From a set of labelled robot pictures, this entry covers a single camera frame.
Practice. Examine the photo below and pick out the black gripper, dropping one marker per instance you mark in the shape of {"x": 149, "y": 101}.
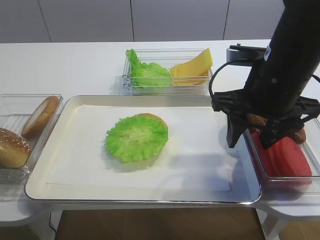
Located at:
{"x": 236, "y": 105}

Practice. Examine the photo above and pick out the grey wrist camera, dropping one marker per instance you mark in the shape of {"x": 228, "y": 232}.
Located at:
{"x": 242, "y": 55}

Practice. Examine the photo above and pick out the lettuce leaves in container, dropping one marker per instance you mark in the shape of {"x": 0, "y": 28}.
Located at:
{"x": 147, "y": 74}

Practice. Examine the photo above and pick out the clear patty tomato container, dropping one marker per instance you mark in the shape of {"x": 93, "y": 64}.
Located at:
{"x": 301, "y": 184}

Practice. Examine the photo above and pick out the stacked yellow cheese slices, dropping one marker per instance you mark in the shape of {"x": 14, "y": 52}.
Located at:
{"x": 190, "y": 80}

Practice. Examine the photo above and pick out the clear lettuce cheese container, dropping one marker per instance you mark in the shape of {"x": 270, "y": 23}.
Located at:
{"x": 167, "y": 58}

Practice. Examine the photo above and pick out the upright bottom bun slice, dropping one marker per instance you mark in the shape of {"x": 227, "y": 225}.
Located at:
{"x": 40, "y": 117}

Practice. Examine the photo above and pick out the white paper tray liner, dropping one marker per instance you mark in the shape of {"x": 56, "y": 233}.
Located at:
{"x": 193, "y": 157}

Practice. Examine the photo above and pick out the upright yellow cheese slice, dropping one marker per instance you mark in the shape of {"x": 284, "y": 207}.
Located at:
{"x": 195, "y": 67}

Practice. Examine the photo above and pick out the white metal serving tray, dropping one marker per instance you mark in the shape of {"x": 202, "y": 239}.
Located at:
{"x": 244, "y": 187}

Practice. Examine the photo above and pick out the clear bun container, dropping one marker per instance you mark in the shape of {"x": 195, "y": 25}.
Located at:
{"x": 15, "y": 110}

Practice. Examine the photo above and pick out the red tomato slice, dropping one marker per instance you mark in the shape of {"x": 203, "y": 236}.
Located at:
{"x": 258, "y": 147}
{"x": 285, "y": 159}

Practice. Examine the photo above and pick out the right sesame top bun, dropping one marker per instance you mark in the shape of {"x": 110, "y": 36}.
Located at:
{"x": 14, "y": 151}

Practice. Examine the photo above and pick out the bottom bun on tray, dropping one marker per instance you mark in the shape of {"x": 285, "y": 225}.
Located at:
{"x": 153, "y": 116}

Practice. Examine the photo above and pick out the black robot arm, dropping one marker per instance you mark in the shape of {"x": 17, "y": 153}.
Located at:
{"x": 271, "y": 99}

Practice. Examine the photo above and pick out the green lettuce leaf on bun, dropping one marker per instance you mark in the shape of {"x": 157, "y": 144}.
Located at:
{"x": 136, "y": 139}

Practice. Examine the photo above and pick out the front brown meat patty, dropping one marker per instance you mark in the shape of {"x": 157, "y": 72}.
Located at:
{"x": 299, "y": 137}

